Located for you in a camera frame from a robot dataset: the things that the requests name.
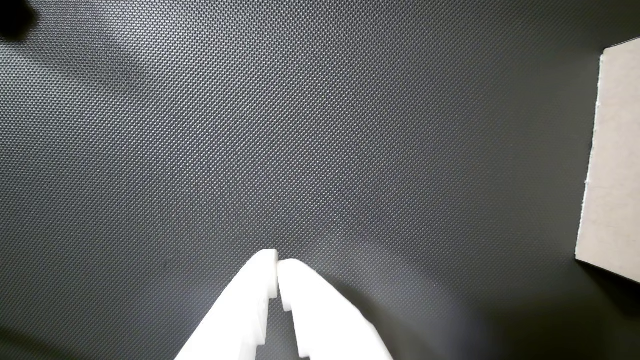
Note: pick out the small open cardboard box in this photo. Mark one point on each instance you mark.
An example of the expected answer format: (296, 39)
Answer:
(615, 160)

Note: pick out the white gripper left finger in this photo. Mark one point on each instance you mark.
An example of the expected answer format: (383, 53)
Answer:
(240, 310)

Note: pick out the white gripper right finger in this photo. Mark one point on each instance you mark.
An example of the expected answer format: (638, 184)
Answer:
(325, 325)

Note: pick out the dark grey textured mat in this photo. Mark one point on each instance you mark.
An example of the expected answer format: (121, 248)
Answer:
(300, 150)

